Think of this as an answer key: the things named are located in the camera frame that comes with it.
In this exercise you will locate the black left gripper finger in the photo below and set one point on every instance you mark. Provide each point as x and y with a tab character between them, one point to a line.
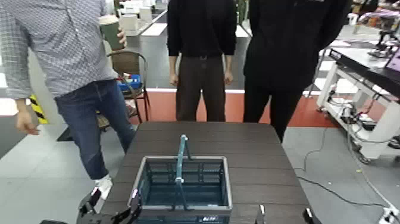
92	200
135	203

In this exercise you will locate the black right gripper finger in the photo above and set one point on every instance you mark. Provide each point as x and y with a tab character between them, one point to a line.
308	217
261	215

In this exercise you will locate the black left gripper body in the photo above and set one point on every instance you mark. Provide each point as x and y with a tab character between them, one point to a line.
100	219

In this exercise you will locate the green paper cup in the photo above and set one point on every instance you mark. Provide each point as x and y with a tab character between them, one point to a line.
111	34

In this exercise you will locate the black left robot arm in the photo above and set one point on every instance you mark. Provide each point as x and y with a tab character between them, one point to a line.
53	222

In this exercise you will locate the teal crate with grey rim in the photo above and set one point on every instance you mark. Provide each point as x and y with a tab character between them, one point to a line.
203	194

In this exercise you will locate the right hand of patterned-shirt person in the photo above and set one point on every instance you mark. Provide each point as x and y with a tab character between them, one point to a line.
25	123

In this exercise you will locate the right hand of black-sweater person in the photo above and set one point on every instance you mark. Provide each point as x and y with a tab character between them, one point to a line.
174	79

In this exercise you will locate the left hand of black-sweater person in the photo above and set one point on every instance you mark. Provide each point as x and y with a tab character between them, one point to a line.
228	78

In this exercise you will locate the left hand of patterned-shirt person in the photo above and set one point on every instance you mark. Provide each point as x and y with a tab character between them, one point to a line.
122	37

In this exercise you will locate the black floor mat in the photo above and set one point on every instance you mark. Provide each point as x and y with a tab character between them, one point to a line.
65	135

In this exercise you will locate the white power strip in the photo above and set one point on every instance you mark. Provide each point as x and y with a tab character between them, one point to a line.
391	216

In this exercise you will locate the blue box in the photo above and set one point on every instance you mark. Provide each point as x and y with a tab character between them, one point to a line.
132	84

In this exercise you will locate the white workbench table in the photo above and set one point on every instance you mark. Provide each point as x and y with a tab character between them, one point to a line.
387	125

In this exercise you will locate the brown wicker chair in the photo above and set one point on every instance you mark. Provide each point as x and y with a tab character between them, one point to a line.
126	62

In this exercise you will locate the person in patterned grey shirt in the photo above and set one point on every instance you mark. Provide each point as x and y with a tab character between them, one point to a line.
62	37

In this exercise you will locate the person in black jacket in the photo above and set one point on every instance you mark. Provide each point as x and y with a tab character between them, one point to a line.
281	47

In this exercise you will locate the laptop with purple screen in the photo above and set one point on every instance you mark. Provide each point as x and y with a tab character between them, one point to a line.
394	61

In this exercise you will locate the white display counter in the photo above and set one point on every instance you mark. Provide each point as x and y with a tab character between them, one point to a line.
129	22

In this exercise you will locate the black stand on workbench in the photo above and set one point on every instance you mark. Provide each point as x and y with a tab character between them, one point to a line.
382	47

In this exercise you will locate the person in black sweater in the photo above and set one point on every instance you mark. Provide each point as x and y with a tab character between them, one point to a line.
201	28

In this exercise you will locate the colourful display object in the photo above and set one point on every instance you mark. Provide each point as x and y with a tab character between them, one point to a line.
379	17

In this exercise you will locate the yellow black striped post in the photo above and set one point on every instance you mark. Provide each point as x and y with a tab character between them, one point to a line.
38	109

